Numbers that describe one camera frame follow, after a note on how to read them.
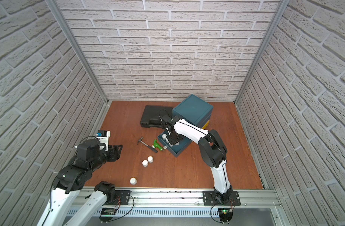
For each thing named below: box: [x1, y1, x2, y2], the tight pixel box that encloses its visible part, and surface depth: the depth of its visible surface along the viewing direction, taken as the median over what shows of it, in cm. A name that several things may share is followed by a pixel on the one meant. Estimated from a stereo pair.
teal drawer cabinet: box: [172, 93, 214, 129], surface depth 87 cm
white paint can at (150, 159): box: [147, 155, 155, 164], surface depth 87 cm
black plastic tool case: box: [139, 104, 173, 129], surface depth 105 cm
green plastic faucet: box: [151, 139, 164, 152], surface depth 94 cm
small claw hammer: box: [137, 136, 158, 154], surface depth 94 cm
